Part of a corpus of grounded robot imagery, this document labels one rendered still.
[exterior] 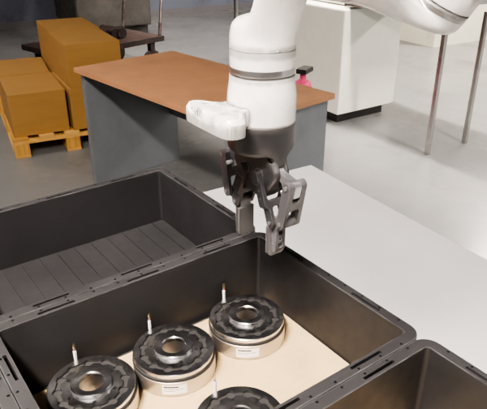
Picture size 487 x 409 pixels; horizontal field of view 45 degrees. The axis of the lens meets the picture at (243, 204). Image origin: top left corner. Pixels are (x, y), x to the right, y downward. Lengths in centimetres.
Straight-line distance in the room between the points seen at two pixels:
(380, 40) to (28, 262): 358
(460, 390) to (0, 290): 67
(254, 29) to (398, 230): 88
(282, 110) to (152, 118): 283
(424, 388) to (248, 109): 37
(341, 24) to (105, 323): 349
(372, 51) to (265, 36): 371
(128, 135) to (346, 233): 219
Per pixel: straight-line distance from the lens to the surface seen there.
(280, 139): 63
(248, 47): 60
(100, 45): 378
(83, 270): 100
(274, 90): 61
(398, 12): 76
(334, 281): 76
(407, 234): 138
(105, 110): 326
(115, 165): 338
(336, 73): 416
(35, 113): 381
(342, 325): 77
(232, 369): 78
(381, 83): 444
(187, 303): 83
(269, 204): 65
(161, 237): 107
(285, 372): 77
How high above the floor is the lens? 135
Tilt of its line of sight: 26 degrees down
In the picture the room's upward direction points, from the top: straight up
